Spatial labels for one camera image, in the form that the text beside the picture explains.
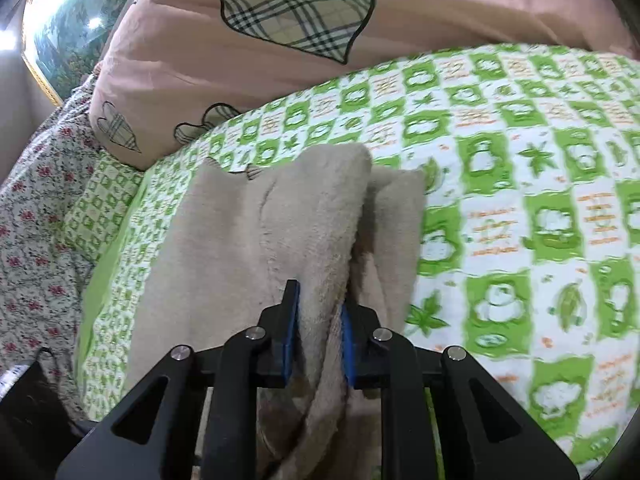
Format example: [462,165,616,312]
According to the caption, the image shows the green checkered pillow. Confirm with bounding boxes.
[62,152,149,263]

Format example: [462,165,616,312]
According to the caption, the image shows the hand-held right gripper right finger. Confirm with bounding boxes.
[340,302,581,480]

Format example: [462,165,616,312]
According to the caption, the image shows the green checkered bedsheet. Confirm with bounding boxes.
[75,42,640,480]

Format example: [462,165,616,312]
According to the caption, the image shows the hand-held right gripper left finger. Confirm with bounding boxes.
[54,280,301,480]

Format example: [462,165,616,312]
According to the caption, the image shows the beige knit sweater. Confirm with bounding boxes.
[122,142,428,480]

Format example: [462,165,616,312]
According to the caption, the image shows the pink quilt with plaid hearts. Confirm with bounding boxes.
[89,0,640,171]

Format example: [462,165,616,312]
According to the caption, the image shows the gold framed landscape painting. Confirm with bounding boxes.
[20,0,146,106]

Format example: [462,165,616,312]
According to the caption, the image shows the floral patterned blanket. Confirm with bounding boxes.
[0,72,117,421]

